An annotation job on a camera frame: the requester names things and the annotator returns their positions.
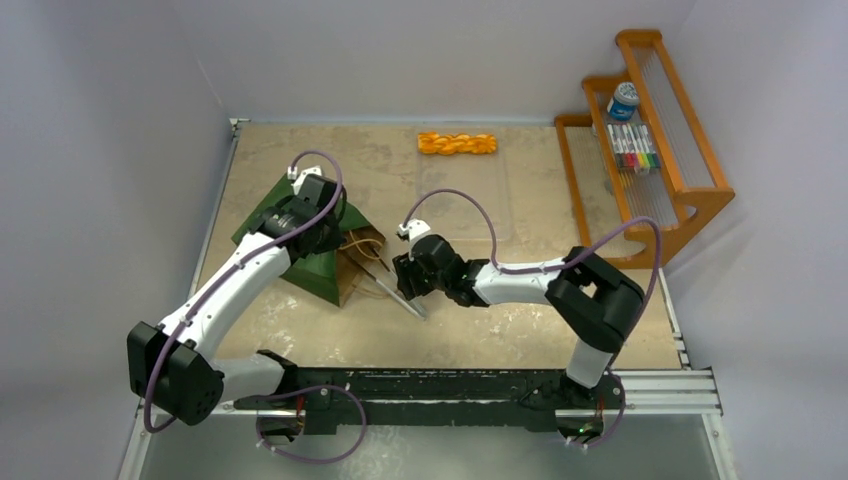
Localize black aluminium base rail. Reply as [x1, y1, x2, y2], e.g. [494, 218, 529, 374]
[135, 367, 723, 439]

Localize green brown paper bag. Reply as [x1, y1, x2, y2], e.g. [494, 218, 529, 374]
[230, 177, 385, 307]

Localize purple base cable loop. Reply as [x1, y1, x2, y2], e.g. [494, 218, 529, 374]
[254, 378, 370, 464]

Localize metal tongs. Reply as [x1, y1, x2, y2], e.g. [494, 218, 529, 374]
[365, 246, 428, 320]

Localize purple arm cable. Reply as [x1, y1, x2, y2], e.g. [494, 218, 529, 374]
[142, 149, 346, 435]
[400, 188, 664, 372]

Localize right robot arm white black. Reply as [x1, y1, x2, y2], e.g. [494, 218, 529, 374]
[392, 234, 645, 407]

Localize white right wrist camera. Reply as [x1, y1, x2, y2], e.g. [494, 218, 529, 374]
[396, 219, 433, 258]

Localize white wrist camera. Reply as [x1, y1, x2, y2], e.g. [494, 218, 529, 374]
[396, 219, 433, 258]
[287, 166, 323, 195]

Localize orange wooden rack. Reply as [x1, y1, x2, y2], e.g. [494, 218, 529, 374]
[554, 29, 736, 269]

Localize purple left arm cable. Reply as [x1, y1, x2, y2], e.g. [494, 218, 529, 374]
[142, 149, 346, 435]

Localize clear plastic tray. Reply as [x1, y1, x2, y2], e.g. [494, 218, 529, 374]
[414, 125, 513, 243]

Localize blue white jar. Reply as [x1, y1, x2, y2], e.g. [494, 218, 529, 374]
[606, 82, 641, 122]

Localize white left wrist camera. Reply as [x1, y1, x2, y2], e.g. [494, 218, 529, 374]
[287, 166, 323, 195]

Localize set of coloured markers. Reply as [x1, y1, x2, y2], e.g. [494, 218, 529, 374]
[606, 122, 661, 175]

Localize orange braided fake bread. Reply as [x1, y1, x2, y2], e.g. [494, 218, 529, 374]
[417, 132, 498, 156]

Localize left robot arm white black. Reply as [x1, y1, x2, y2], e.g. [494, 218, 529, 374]
[127, 167, 344, 426]

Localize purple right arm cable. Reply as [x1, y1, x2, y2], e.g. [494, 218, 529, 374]
[400, 188, 664, 372]

